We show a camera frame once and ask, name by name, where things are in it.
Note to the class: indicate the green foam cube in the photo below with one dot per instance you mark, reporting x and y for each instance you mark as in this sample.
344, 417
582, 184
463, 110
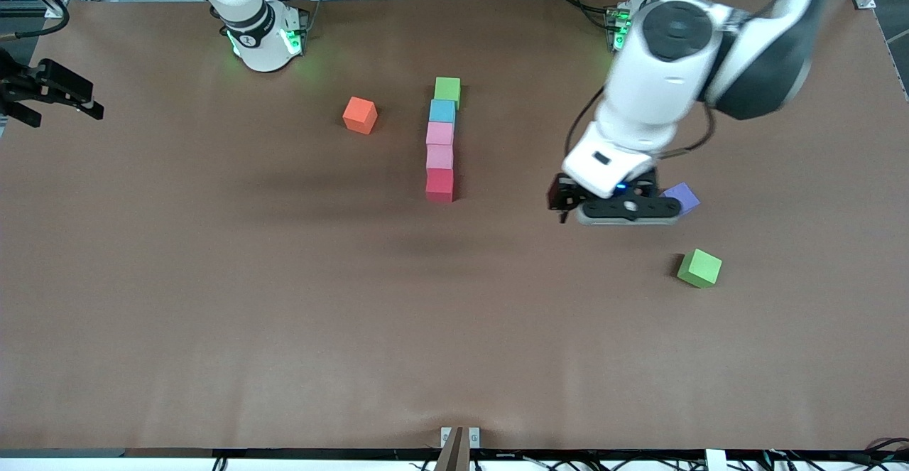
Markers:
699, 268
447, 89

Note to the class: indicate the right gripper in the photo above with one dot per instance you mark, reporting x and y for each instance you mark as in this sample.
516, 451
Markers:
21, 84

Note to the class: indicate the metal mount bracket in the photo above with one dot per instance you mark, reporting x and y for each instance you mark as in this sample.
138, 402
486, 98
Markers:
460, 446

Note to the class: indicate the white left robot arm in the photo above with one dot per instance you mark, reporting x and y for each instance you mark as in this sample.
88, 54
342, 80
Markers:
653, 94

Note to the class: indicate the pink foam cube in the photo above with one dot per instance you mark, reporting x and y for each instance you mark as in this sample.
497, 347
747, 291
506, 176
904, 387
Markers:
439, 135
439, 158

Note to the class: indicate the red foam cube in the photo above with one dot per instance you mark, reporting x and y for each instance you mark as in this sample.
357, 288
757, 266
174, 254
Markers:
439, 185

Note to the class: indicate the orange foam cube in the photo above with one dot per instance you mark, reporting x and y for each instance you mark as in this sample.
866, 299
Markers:
359, 117

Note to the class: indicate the blue foam cube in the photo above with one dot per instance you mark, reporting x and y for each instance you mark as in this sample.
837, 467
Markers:
442, 111

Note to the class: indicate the small white box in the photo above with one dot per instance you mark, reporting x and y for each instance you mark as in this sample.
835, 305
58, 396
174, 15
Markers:
716, 461

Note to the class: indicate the purple foam cube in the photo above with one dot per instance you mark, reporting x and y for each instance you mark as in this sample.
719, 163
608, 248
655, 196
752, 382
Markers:
684, 197

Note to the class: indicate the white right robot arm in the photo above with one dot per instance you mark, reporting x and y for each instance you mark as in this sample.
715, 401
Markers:
259, 45

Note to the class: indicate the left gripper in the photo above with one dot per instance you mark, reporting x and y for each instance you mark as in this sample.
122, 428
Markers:
645, 185

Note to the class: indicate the brown table cover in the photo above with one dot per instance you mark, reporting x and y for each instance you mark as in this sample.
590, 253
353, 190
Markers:
454, 357

